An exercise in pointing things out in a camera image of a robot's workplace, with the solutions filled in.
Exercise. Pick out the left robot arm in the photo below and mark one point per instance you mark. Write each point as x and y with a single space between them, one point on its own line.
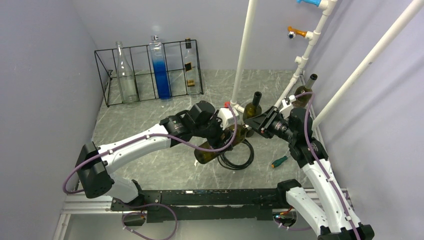
199 127

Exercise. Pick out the dark green wine bottle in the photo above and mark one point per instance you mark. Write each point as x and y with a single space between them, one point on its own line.
251 110

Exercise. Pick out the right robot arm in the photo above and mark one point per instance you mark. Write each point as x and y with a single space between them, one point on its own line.
333 218

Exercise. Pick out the blue plastic peg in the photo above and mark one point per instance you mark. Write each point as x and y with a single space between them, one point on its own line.
312 2

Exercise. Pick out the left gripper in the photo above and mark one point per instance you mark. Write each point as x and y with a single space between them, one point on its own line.
217 142

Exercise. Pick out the clear square liquor bottle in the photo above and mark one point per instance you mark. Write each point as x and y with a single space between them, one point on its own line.
190 64

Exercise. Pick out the green handled screwdriver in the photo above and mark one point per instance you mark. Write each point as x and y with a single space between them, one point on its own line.
276 163

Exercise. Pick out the orange plastic peg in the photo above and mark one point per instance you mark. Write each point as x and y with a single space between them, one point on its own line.
293 32

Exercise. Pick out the blue rectangular glass bottle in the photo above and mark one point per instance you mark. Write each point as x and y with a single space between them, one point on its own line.
159 68

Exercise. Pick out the olive green wine bottle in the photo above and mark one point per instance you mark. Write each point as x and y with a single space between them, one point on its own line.
204 157

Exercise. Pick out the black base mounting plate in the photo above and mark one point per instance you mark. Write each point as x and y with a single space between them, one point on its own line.
266 207

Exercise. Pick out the clear round glass bottle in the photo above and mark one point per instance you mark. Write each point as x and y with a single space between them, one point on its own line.
125 76

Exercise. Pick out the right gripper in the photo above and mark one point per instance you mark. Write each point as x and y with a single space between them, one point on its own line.
262 122

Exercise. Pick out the brown-green wine bottle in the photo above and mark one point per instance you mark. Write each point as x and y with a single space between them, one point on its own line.
302 101

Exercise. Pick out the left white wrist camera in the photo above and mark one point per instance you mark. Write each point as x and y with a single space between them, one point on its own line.
228 115

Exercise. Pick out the white PVC pipe frame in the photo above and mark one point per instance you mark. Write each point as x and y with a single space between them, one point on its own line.
327 7

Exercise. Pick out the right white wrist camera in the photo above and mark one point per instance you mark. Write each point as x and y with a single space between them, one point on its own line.
287 105

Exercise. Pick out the aluminium rail frame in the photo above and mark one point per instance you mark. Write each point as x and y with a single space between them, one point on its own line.
86 205

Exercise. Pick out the black wire wine rack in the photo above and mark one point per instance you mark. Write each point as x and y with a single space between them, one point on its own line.
140 60

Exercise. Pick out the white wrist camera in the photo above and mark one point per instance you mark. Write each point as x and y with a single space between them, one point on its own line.
287 105
228 115

